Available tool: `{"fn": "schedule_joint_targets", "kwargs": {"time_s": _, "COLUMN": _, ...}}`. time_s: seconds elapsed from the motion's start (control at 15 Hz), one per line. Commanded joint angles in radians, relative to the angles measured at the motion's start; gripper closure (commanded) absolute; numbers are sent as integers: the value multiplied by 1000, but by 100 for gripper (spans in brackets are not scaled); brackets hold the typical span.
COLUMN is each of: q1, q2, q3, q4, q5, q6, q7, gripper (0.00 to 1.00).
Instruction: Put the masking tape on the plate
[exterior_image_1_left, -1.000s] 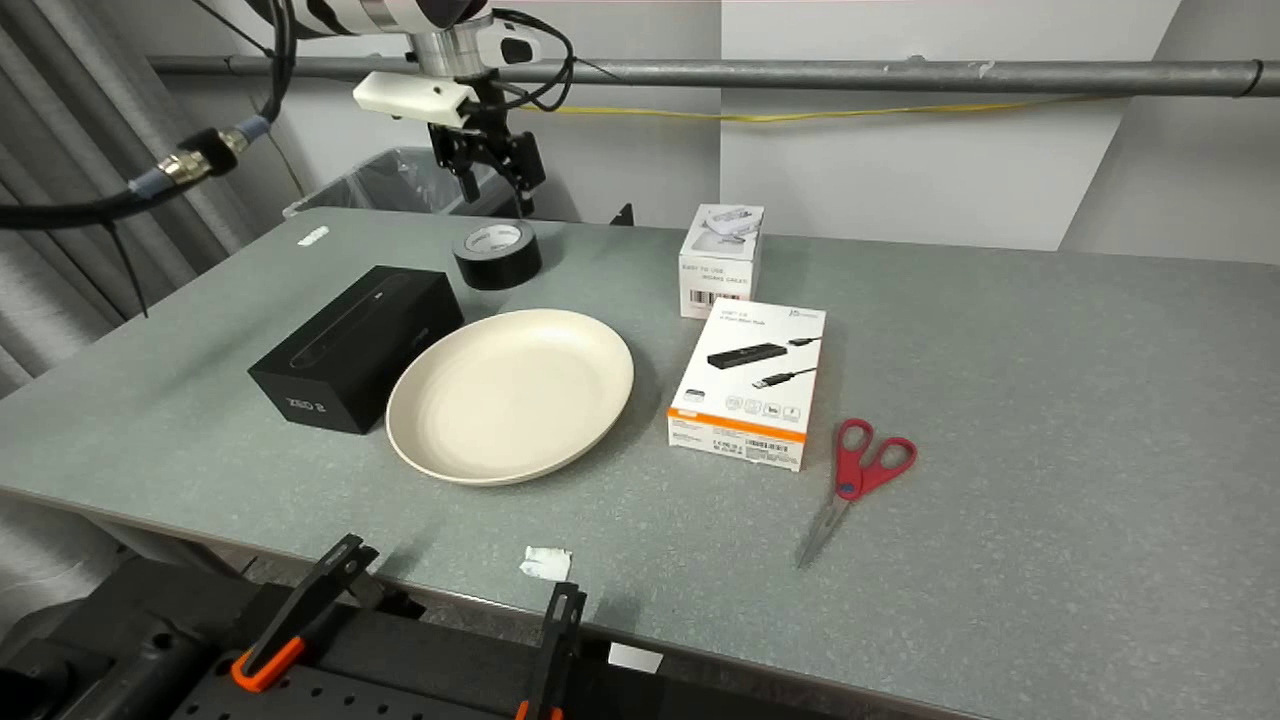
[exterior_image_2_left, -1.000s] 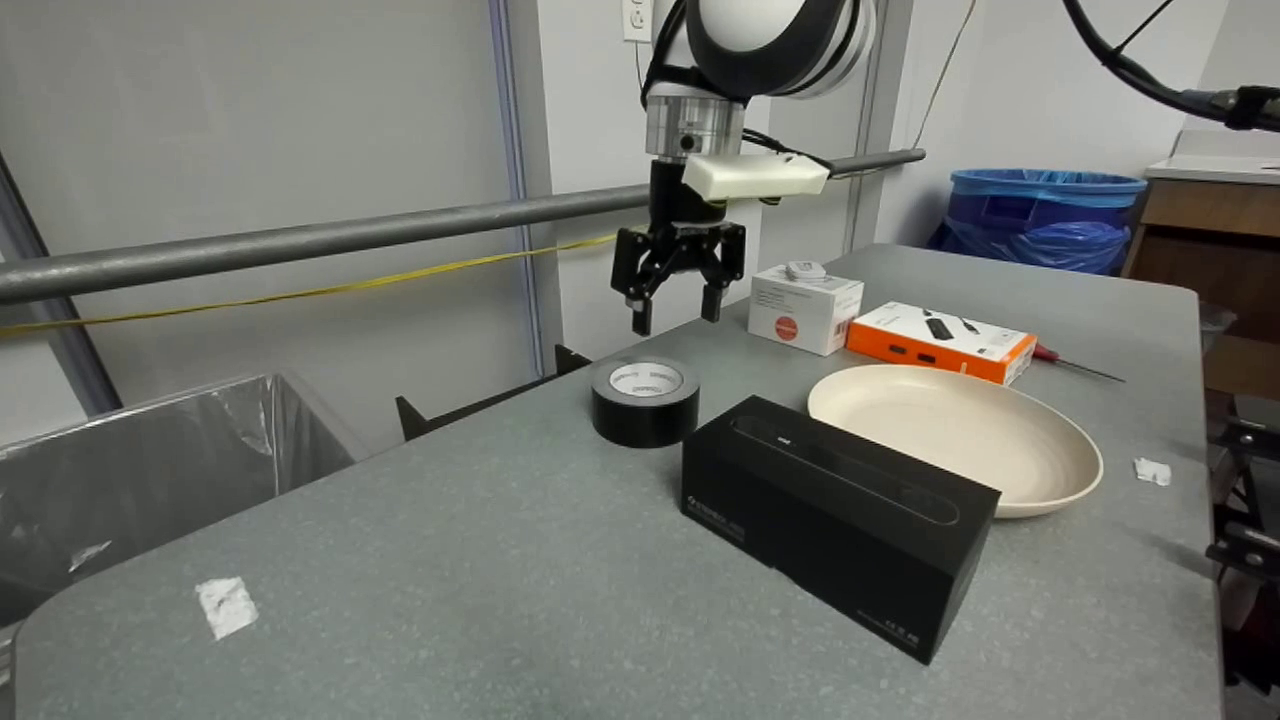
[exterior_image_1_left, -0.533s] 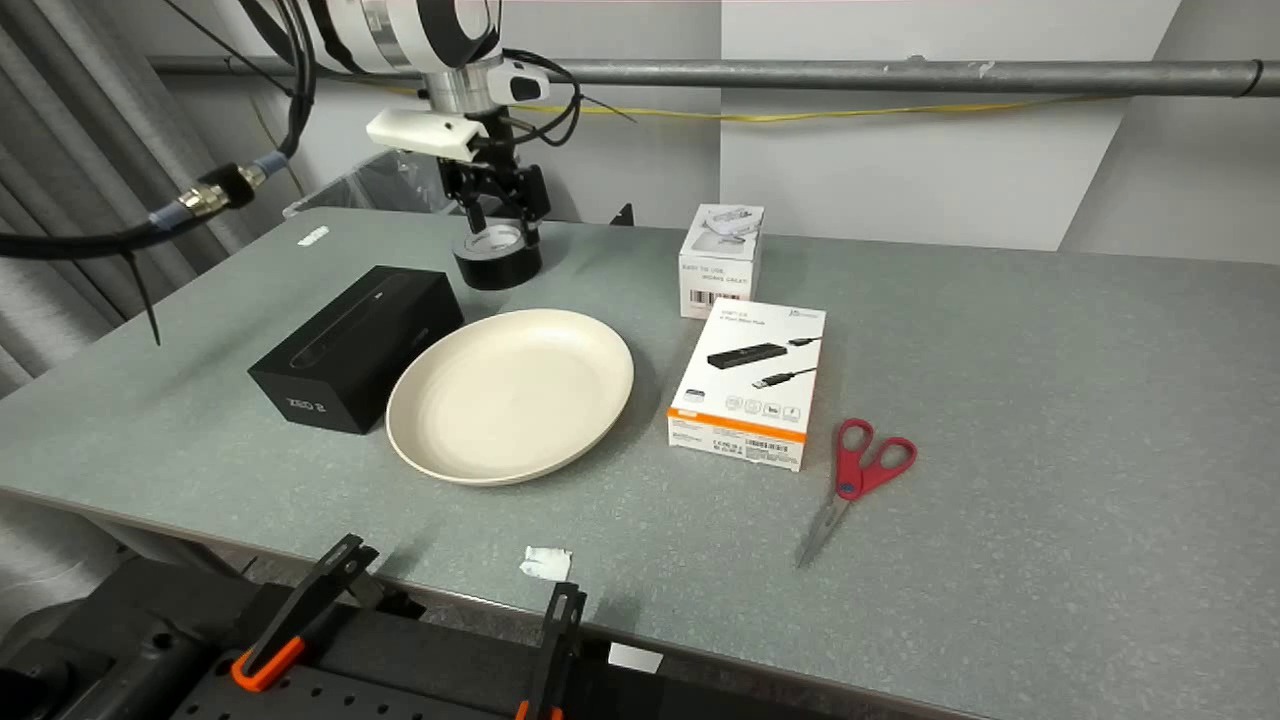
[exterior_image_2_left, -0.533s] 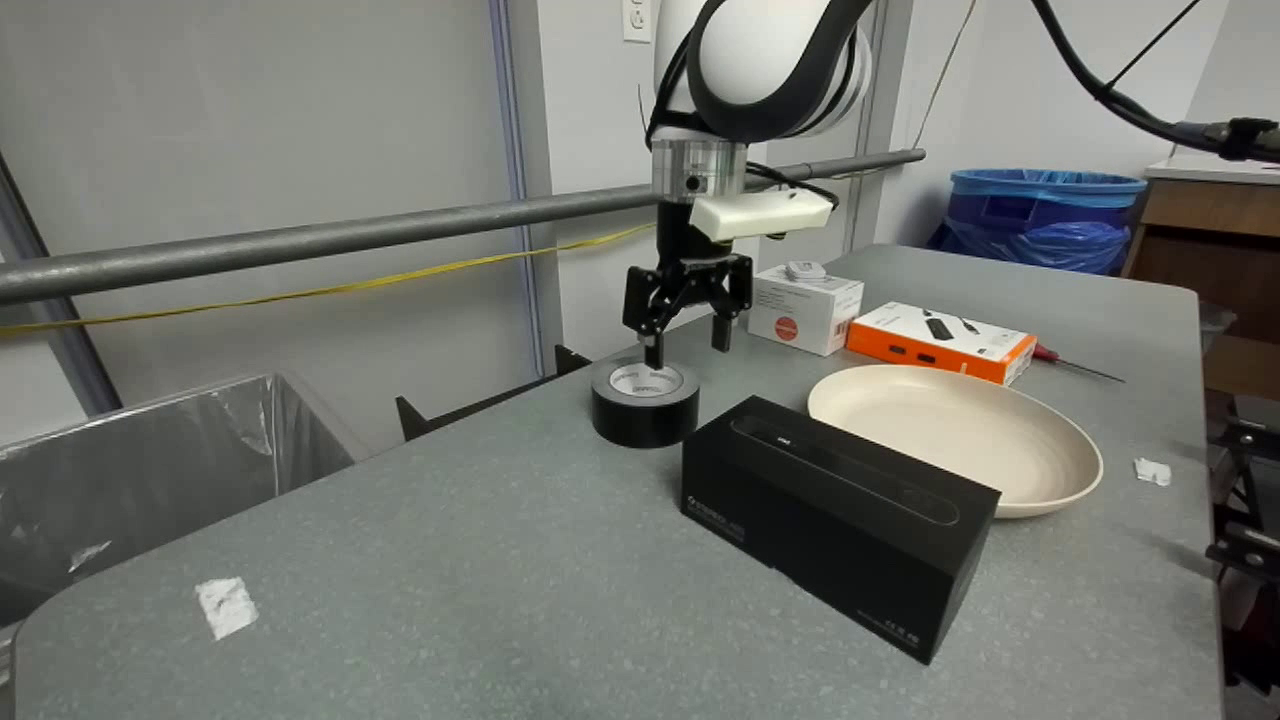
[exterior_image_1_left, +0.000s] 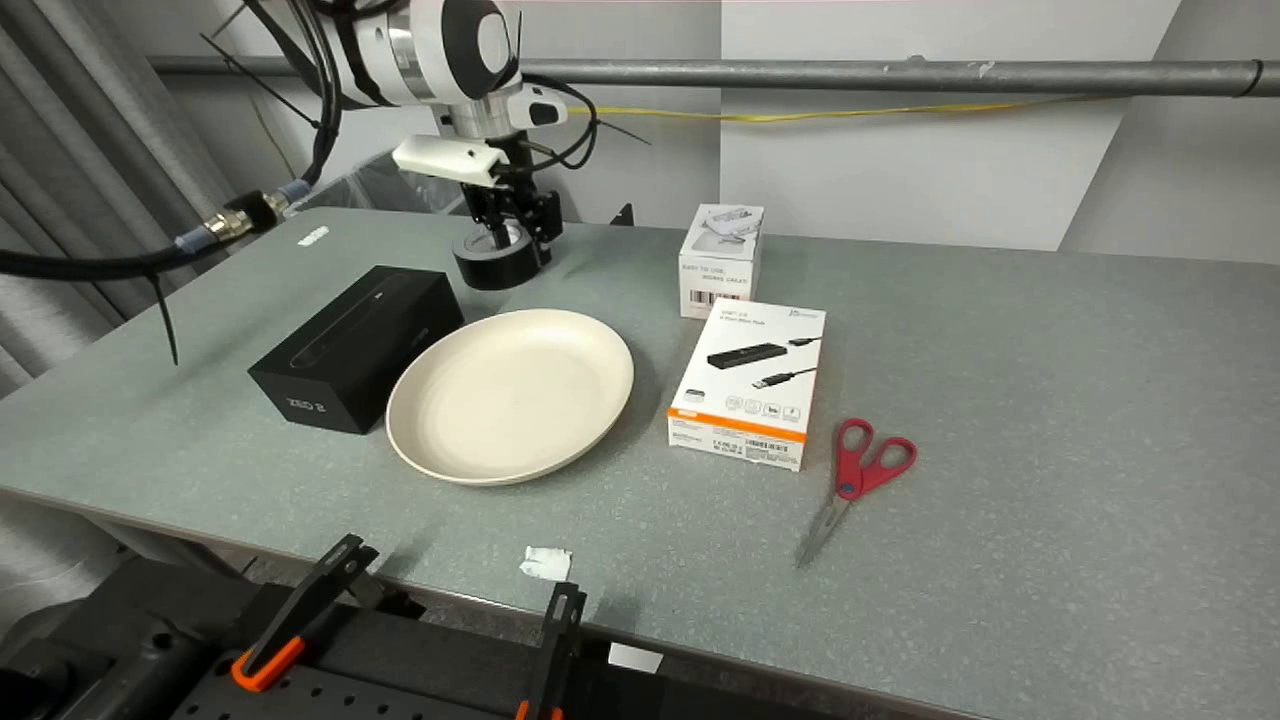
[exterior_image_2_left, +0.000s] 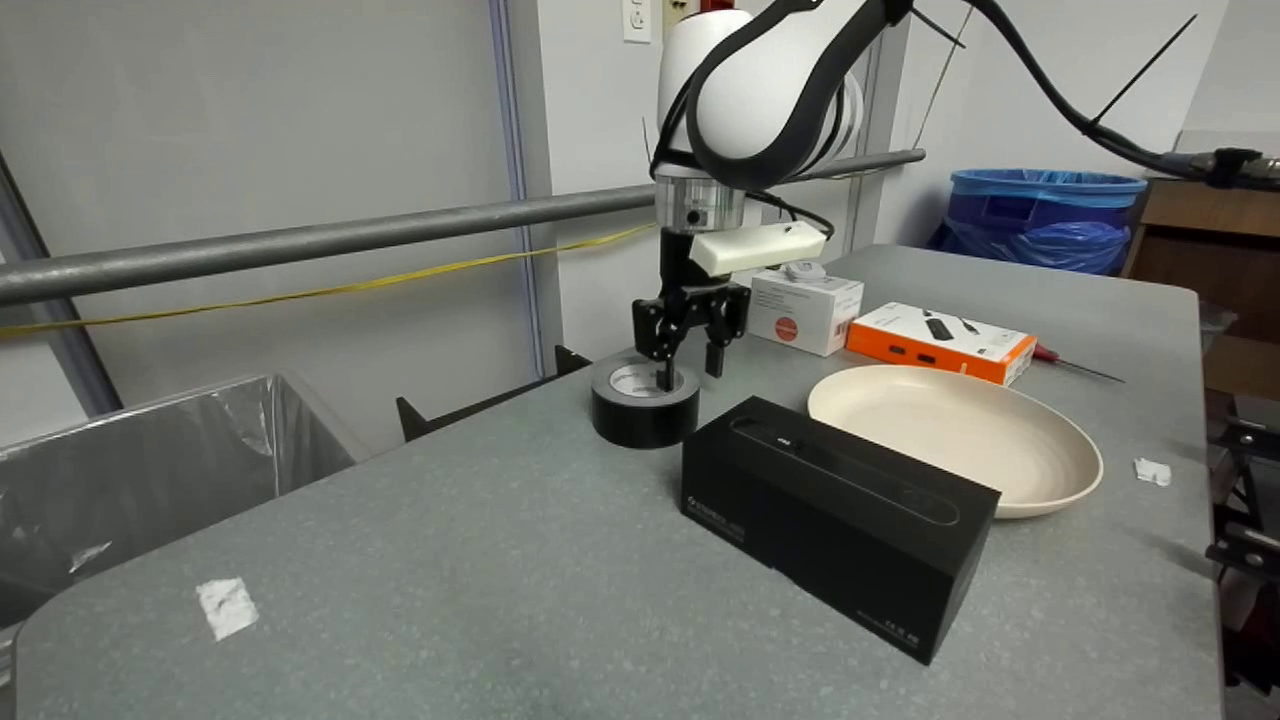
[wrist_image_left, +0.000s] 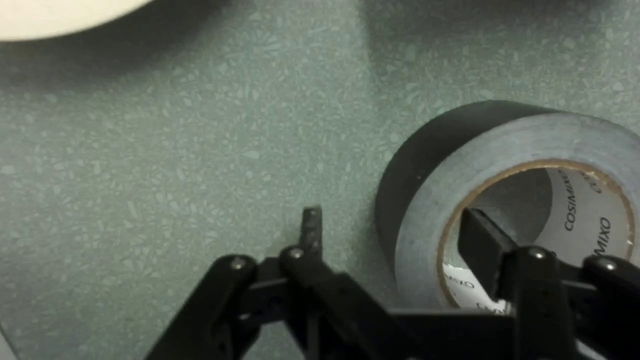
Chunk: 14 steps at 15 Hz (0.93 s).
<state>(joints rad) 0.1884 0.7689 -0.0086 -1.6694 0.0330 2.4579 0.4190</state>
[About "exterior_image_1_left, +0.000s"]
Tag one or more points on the grey curtain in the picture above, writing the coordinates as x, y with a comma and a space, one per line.
65, 163

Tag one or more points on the cream round plate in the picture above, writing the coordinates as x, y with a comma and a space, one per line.
510, 398

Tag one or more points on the black orange bar clamp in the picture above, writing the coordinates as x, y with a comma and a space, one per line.
296, 621
557, 650

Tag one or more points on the yellow strip along wall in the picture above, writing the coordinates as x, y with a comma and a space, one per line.
827, 117

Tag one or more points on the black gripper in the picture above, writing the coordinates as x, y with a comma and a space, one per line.
514, 201

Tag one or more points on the black masking tape roll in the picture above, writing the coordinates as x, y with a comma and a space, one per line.
491, 269

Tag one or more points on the white label on workbench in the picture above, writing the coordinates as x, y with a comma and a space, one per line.
633, 658

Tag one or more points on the white box with orange stripe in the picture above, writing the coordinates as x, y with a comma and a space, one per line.
746, 385

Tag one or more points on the horizontal grey metal pipe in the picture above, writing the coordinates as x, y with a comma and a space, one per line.
864, 75

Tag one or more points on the black workbench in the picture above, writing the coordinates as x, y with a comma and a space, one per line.
147, 642

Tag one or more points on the white sticker on table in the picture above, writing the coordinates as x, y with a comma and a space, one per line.
312, 239
545, 560

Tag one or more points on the black rectangular box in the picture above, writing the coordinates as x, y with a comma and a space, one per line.
349, 349

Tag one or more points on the grey plastic bin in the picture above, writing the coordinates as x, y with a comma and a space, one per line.
362, 188

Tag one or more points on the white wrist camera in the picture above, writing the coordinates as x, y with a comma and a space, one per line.
447, 156

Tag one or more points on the small white cardboard box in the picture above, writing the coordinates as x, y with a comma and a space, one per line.
716, 260

